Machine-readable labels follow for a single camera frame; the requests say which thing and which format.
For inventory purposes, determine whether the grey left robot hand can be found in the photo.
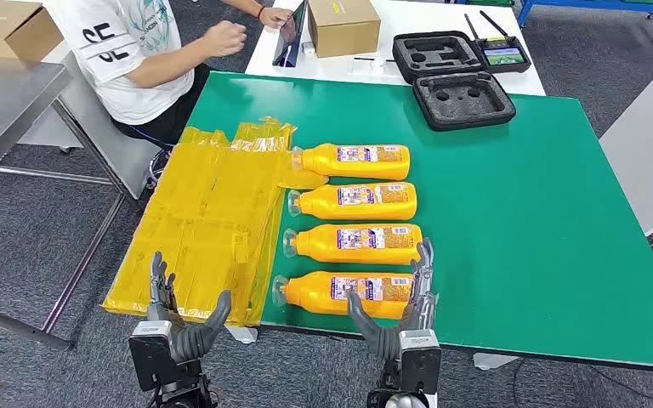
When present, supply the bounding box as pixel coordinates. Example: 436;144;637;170
147;251;232;365

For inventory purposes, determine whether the person's left hand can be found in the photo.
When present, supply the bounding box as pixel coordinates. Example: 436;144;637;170
258;6;295;31

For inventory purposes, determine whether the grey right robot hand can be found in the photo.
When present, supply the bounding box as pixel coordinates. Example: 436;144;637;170
346;237;439;361

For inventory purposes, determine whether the person's right hand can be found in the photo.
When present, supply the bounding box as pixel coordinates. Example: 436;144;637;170
202;20;247;58

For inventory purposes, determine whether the orange detergent bottle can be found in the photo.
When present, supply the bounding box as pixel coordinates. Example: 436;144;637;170
282;223;424;266
271;270;416;320
291;143;411;181
287;181;418;221

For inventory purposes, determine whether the black tablet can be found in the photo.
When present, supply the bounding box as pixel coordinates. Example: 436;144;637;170
271;0;309;69

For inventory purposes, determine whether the white table foot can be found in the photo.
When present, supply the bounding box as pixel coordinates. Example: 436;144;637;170
225;325;258;346
473;353;520;371

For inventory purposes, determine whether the cardboard box with yellow mark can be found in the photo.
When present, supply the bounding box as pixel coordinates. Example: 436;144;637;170
307;0;382;60

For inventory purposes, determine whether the person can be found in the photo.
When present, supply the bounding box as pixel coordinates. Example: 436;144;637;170
42;0;295;149

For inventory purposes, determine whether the clear plastic packet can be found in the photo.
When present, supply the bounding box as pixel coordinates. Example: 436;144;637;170
350;56;400;76

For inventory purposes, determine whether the yellow plastic sheet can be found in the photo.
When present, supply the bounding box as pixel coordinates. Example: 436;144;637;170
101;116;331;328

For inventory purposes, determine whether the white table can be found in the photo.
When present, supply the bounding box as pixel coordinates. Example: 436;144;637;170
244;0;548;97

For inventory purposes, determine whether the grey metal panel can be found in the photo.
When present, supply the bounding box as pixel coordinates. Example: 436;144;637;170
50;50;162;201

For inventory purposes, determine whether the black foam-lined case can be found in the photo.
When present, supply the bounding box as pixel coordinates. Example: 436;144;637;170
391;31;518;133

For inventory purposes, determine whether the plain cardboard box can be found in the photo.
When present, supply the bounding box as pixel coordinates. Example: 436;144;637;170
0;0;65;63

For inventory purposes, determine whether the steel table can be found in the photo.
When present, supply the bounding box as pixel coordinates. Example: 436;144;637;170
0;54;132;351

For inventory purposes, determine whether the black remote controller with antennas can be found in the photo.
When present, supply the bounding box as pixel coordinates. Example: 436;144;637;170
463;9;532;75

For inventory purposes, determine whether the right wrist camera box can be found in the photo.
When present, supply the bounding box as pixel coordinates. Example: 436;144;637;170
398;329;442;395

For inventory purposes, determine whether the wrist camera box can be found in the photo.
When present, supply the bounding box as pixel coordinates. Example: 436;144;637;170
398;329;442;395
128;320;174;393

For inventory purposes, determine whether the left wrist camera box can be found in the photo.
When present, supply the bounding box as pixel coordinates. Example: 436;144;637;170
128;320;174;393

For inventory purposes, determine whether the blue cart frame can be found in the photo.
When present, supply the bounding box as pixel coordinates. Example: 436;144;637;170
514;0;653;49

